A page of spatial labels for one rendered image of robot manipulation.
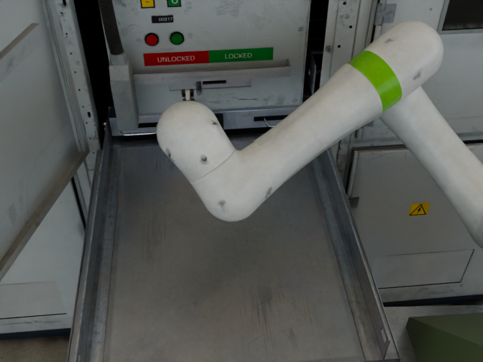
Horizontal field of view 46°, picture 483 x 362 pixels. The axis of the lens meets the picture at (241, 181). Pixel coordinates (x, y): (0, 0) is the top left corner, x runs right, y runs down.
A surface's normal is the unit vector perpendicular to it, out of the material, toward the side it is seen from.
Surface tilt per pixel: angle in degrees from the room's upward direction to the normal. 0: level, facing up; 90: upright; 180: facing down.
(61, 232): 90
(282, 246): 0
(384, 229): 90
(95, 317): 0
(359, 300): 0
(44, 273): 90
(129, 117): 90
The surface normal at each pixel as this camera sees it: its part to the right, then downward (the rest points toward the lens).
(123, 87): 0.10, 0.67
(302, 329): 0.00, -0.74
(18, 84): 0.97, 0.16
